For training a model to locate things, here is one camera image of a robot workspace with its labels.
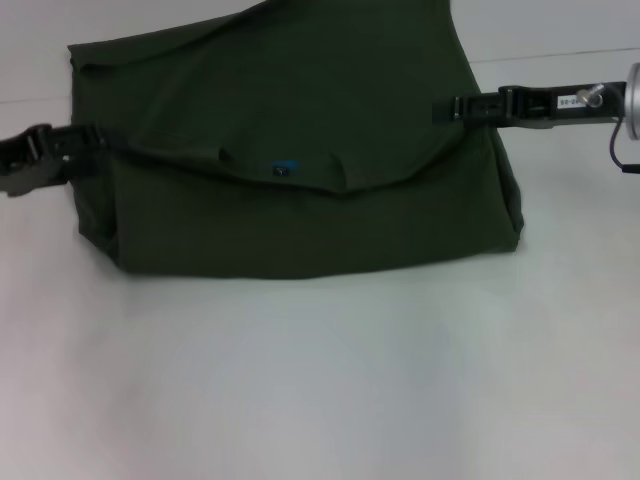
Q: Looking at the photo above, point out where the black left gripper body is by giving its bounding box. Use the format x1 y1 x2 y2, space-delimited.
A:
0 122 69 198

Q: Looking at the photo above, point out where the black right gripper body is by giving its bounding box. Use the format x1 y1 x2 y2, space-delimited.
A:
498 82 629 133

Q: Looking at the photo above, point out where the dark green FREE t-shirt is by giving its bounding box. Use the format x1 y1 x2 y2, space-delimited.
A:
67 0 525 282

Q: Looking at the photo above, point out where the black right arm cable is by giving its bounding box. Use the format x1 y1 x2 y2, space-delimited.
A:
607 118 640 175

